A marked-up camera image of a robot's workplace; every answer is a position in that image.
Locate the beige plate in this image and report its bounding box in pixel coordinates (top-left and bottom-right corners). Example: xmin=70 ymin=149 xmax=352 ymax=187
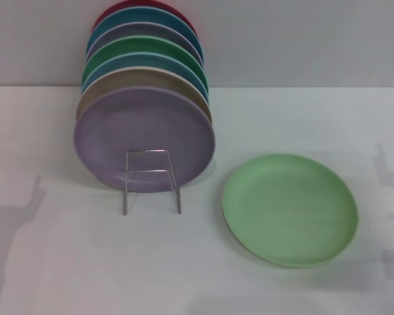
xmin=75 ymin=65 xmax=213 ymax=127

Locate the red plate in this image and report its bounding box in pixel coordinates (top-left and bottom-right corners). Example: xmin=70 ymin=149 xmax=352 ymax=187
xmin=91 ymin=0 xmax=198 ymax=33

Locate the lavender purple plate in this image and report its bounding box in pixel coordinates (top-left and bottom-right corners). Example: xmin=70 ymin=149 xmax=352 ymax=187
xmin=73 ymin=86 xmax=217 ymax=194

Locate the light blue plate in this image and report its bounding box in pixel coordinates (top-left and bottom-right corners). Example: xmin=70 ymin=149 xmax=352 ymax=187
xmin=81 ymin=51 xmax=211 ymax=106

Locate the dark green plate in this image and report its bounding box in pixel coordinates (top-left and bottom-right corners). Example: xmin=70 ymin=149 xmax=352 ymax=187
xmin=81 ymin=36 xmax=208 ymax=96

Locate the light green plate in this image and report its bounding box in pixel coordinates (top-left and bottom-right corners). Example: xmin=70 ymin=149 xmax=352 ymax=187
xmin=221 ymin=152 xmax=359 ymax=270

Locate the teal plate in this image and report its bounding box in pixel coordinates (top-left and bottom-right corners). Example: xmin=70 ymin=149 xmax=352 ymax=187
xmin=86 ymin=7 xmax=205 ymax=65

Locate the grey plate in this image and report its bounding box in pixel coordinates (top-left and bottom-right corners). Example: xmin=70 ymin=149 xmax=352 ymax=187
xmin=85 ymin=22 xmax=202 ymax=65

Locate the metal wire plate rack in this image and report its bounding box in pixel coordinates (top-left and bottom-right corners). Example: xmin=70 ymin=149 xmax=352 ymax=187
xmin=123 ymin=149 xmax=183 ymax=216

